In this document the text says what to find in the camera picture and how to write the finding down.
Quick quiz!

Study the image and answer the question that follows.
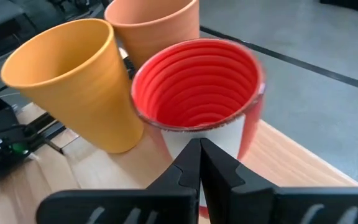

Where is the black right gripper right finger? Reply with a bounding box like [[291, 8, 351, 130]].
[[201, 138, 358, 224]]

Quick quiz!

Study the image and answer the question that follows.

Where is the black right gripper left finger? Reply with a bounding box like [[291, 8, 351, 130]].
[[36, 138, 201, 224]]

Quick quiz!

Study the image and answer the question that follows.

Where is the red white ceramic mug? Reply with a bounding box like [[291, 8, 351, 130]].
[[130, 37, 265, 219]]

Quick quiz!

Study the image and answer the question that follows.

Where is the yellow plastic cup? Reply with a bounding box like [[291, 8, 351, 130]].
[[0, 18, 145, 154]]

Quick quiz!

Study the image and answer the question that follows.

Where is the peach plastic cup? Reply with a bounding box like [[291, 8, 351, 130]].
[[104, 0, 201, 71]]

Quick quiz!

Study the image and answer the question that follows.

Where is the wooden shelf black frame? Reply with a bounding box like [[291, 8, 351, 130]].
[[59, 119, 358, 224]]

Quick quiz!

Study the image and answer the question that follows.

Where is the black rig frame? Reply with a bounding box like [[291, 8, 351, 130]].
[[25, 110, 67, 156]]

